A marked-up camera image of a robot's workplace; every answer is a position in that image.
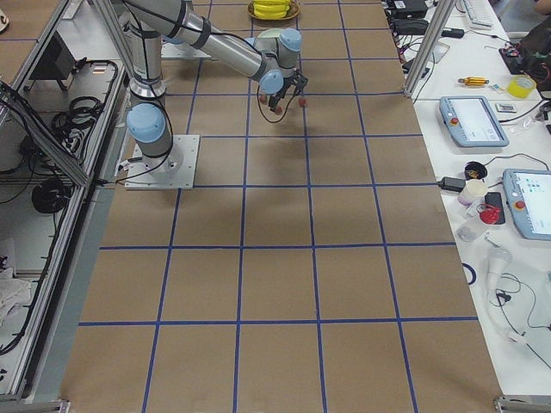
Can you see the yellow tape roll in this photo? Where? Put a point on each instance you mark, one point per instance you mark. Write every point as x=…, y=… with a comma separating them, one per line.
x=521, y=86

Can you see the black round bowl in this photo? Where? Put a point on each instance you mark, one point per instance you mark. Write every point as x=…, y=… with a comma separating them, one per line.
x=475, y=170

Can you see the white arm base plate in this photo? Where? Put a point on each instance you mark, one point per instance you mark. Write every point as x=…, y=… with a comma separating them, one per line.
x=177, y=171

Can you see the gold cylinder part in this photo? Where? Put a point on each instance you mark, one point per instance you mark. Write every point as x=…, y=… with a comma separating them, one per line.
x=473, y=81

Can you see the black phone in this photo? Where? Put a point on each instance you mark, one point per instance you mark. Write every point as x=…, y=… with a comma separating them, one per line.
x=494, y=199

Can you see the black box left shelf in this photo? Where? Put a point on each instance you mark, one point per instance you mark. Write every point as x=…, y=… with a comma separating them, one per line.
x=55, y=64

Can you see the wicker basket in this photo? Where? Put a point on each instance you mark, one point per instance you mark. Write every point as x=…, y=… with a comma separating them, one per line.
x=293, y=12

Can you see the yellow banana bunch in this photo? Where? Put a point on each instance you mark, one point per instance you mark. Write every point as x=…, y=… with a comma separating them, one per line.
x=270, y=9

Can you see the teach pendant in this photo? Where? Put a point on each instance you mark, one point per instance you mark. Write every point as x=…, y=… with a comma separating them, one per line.
x=527, y=194
x=471, y=122

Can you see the white paper cup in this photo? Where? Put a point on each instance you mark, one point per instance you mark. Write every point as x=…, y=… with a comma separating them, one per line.
x=473, y=190

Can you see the light green plate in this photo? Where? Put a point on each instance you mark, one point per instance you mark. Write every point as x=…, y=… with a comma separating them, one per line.
x=272, y=33

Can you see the aluminium frame post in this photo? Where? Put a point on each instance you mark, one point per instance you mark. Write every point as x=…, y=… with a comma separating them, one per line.
x=431, y=37

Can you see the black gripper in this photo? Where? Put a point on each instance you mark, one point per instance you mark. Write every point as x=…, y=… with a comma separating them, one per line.
x=282, y=92

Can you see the white handheld device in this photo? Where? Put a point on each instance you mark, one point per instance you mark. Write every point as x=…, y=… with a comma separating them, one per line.
x=498, y=260

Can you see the red round object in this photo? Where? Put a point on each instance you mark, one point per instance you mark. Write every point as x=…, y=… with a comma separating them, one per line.
x=487, y=214

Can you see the black power adapter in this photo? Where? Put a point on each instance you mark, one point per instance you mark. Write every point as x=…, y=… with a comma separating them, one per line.
x=452, y=184

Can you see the near teach pendant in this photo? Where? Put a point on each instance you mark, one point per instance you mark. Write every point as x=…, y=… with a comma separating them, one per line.
x=527, y=194

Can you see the far teach pendant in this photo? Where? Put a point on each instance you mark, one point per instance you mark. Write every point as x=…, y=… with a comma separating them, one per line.
x=471, y=122

